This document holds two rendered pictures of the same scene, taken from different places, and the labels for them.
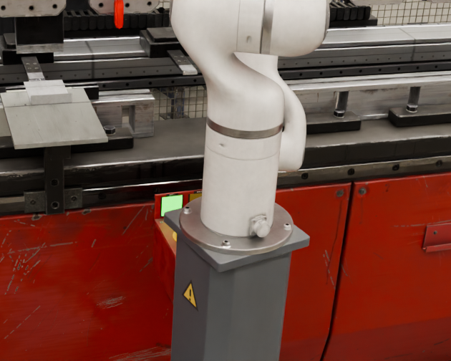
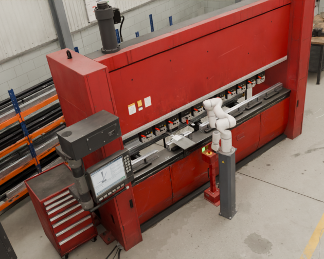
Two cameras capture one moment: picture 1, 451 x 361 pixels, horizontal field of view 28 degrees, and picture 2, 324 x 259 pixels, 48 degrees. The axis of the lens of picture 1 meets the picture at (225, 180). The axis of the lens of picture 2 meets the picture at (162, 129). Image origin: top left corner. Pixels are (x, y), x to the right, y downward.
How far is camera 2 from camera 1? 2.95 m
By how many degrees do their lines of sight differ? 13
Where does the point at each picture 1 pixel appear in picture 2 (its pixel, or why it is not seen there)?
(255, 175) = (230, 143)
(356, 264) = not seen: hidden behind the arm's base
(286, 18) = (232, 123)
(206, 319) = (227, 164)
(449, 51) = (227, 101)
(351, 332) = not seen: hidden behind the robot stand
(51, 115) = (183, 142)
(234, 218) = (228, 149)
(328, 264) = not seen: hidden behind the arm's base
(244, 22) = (227, 126)
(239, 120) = (227, 137)
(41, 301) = (183, 172)
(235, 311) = (231, 162)
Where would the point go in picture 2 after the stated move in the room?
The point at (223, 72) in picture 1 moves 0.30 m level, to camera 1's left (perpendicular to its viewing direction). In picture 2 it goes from (225, 132) to (199, 139)
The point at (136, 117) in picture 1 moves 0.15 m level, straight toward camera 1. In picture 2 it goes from (190, 136) to (195, 142)
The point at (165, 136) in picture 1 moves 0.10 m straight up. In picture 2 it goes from (194, 137) to (193, 131)
